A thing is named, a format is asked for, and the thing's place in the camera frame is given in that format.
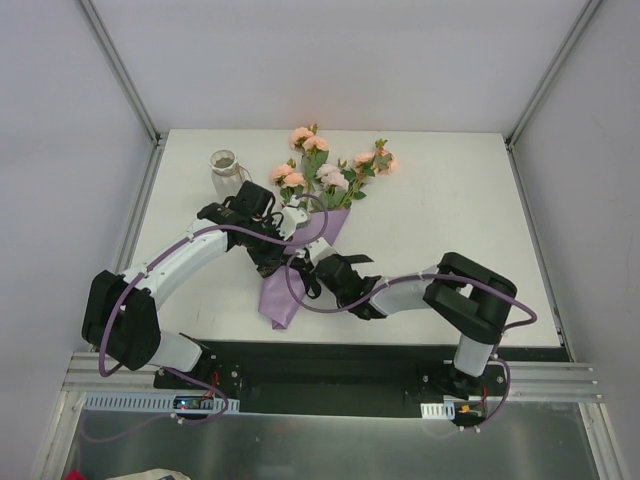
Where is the black printed ribbon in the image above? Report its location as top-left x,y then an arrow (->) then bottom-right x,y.
287,252 -> 375,301

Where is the purple wrapping paper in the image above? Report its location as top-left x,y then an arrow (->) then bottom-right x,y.
258,209 -> 350,329

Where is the pink artificial flower bunch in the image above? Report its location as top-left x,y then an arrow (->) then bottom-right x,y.
271,124 -> 398,210

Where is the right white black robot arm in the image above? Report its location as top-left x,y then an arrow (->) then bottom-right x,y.
312,252 -> 517,395

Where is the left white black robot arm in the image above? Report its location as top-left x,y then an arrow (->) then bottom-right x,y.
81,181 -> 309,389

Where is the white ribbed ceramic vase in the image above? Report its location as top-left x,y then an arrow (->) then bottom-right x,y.
209,150 -> 252,200

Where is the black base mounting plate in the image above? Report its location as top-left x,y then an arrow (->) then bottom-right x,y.
152,335 -> 519,416

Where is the beige cloth bag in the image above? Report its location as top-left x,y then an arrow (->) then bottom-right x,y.
108,468 -> 190,480

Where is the red cloth item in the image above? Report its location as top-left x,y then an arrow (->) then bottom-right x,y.
63,470 -> 87,480

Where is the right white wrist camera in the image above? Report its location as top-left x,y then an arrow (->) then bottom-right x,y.
305,237 -> 336,266

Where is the right white cable duct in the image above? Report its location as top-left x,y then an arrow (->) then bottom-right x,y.
420,401 -> 456,421

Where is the white cable duct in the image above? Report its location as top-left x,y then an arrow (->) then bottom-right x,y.
84,392 -> 240,415
420,401 -> 456,421

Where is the aluminium front rail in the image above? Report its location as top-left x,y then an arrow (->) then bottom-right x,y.
62,349 -> 166,391

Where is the left white cable duct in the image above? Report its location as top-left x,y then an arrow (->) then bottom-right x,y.
84,392 -> 240,415

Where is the right aluminium frame post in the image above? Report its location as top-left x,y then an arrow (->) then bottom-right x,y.
505,0 -> 606,151

